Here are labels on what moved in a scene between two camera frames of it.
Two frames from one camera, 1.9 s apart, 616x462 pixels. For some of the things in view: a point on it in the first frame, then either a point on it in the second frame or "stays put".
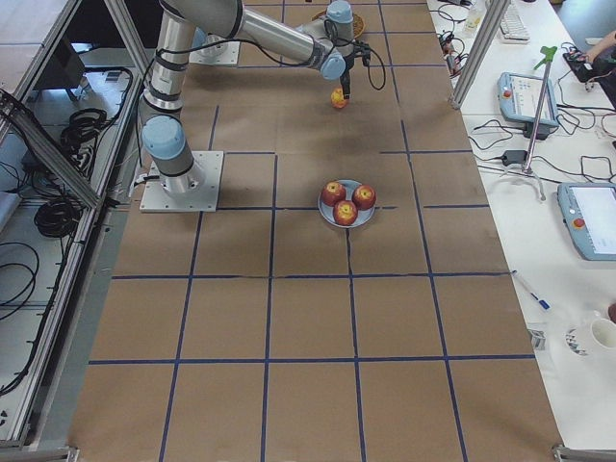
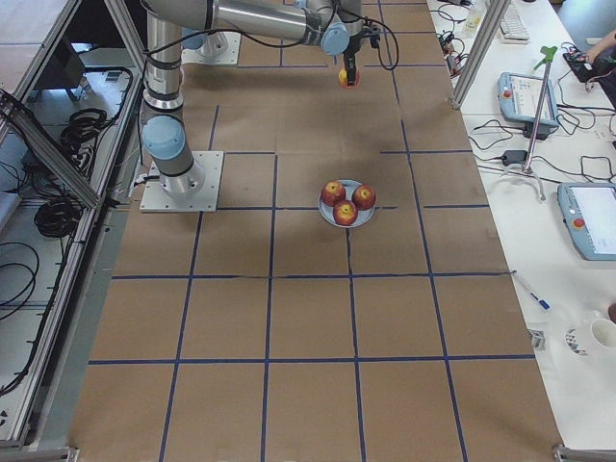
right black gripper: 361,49 → 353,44
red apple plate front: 345,213 stays put
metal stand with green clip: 546,53 stays put
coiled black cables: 56,219 stays put
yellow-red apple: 338,99 → 343,79
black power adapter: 514,157 stays put
